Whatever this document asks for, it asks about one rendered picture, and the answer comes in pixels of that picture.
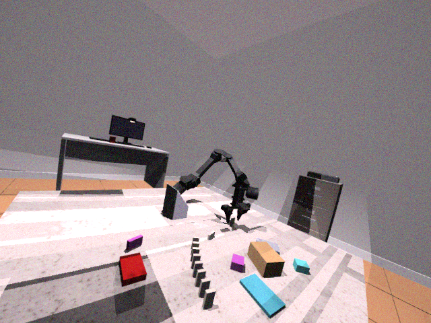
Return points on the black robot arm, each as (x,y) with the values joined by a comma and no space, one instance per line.
(241,185)

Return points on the small cyan block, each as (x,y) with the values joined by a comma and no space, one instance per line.
(301,266)

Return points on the light blue flat block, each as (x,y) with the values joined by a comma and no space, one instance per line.
(267,300)

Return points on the red rectangular block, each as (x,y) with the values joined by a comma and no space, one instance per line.
(132,269)

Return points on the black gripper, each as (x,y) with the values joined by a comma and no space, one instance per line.
(228,210)

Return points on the orange rectangular block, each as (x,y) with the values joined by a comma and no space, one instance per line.
(266,259)

